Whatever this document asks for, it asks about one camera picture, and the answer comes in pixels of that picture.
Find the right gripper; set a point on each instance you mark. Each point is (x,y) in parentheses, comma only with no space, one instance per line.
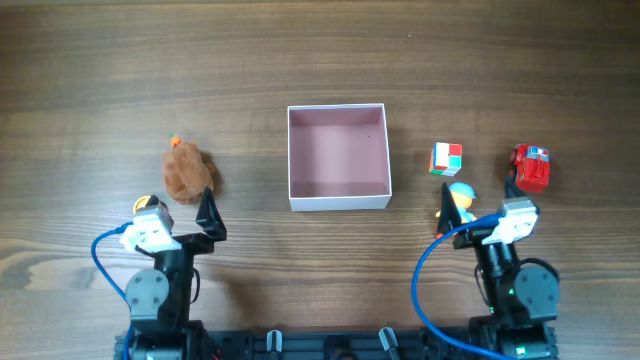
(475,236)

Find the yellow toy duck blue hat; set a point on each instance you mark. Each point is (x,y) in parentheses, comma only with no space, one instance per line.
(468,197)

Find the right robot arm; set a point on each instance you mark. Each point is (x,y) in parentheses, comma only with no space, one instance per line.
(522,294)

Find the red toy truck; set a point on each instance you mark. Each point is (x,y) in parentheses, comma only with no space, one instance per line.
(532,166)

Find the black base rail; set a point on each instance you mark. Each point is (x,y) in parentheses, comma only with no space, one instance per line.
(382,344)

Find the white box pink interior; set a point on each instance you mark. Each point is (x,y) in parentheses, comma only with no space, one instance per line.
(338,157)

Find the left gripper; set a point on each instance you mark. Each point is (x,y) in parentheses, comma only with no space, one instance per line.
(208,220)

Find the brown plush toy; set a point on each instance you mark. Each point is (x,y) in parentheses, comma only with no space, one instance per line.
(187,171)

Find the small colourful puzzle cube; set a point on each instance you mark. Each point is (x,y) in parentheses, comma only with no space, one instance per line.
(446,159)

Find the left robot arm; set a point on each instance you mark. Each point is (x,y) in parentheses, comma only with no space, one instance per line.
(159,299)

